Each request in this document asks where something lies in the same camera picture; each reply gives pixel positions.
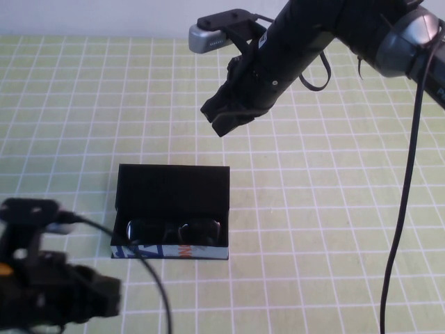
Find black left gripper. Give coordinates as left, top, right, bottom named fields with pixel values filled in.
left=0, top=239, right=123, bottom=331

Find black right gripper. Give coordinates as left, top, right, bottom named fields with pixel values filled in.
left=200, top=13, right=328, bottom=138

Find black printed-side glasses case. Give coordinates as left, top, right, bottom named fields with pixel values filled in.
left=111, top=163, right=231, bottom=261

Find black-framed glasses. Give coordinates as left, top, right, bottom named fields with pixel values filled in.
left=124, top=218, right=223, bottom=245

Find green white-checked tablecloth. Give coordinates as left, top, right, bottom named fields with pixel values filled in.
left=0, top=34, right=445, bottom=334

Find black left camera cable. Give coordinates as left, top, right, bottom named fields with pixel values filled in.
left=57, top=212, right=174, bottom=334

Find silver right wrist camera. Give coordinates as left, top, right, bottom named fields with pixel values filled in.
left=188, top=9, right=269, bottom=60

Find thin black camera cable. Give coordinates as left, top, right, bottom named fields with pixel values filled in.
left=299, top=48, right=332, bottom=93

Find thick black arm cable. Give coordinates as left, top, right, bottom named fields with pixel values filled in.
left=380, top=27, right=445, bottom=334

